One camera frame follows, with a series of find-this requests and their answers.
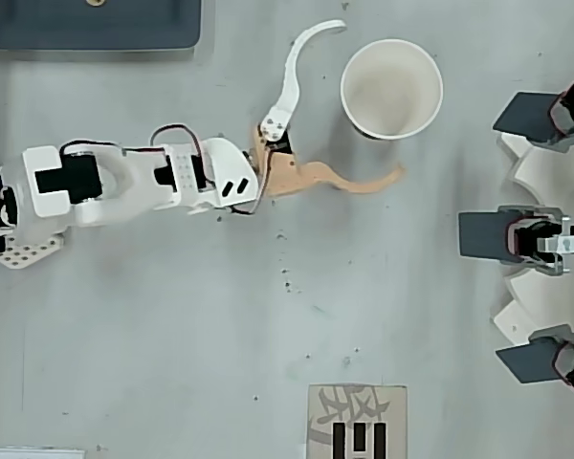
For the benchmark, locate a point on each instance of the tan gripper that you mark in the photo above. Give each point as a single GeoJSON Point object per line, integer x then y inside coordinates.
{"type": "Point", "coordinates": [283, 173]}

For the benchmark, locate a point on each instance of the grey pump unit dark paddle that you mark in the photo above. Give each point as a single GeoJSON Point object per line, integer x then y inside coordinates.
{"type": "Point", "coordinates": [526, 363]}
{"type": "Point", "coordinates": [526, 112]}
{"type": "Point", "coordinates": [483, 234]}

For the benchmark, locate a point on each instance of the dark grey plastic tray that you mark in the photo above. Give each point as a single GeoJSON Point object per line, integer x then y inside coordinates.
{"type": "Point", "coordinates": [76, 28]}

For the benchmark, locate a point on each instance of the cardboard card with black print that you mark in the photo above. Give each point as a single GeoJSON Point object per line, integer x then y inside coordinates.
{"type": "Point", "coordinates": [359, 397]}

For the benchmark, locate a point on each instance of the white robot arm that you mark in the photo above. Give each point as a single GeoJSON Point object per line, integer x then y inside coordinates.
{"type": "Point", "coordinates": [124, 201]}

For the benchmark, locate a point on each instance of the small gold round disc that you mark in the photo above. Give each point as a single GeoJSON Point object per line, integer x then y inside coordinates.
{"type": "Point", "coordinates": [94, 2]}

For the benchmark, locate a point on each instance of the white paper cup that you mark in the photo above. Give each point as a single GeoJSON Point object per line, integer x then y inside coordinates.
{"type": "Point", "coordinates": [392, 86]}

